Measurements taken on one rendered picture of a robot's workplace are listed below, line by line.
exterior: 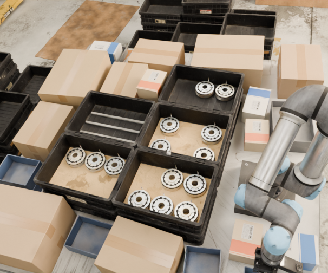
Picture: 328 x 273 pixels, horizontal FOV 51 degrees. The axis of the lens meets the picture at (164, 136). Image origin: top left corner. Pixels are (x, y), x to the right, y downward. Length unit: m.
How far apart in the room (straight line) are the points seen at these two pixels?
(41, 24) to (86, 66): 2.38
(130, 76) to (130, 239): 0.99
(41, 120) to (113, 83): 0.46
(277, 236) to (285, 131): 0.34
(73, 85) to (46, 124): 0.28
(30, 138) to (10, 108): 0.85
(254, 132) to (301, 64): 0.51
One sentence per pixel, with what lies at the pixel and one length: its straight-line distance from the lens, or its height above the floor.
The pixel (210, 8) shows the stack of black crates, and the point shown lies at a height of 0.54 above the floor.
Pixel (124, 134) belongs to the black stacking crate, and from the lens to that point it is 1.84.
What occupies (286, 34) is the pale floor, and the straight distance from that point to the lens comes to 3.78.
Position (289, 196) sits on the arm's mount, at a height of 0.74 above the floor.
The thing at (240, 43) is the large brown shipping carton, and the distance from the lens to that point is 2.17.
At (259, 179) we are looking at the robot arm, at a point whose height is 1.20.
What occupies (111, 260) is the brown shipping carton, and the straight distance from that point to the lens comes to 1.49.
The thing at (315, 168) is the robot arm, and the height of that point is 1.06.
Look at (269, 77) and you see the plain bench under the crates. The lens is 2.26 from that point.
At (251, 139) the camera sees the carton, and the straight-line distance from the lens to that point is 1.83.
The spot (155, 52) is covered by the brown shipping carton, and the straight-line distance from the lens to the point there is 2.22.
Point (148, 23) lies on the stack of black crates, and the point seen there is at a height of 0.38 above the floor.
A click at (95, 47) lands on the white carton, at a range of 2.49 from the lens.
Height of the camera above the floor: 2.23
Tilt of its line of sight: 52 degrees down
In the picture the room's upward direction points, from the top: 11 degrees counter-clockwise
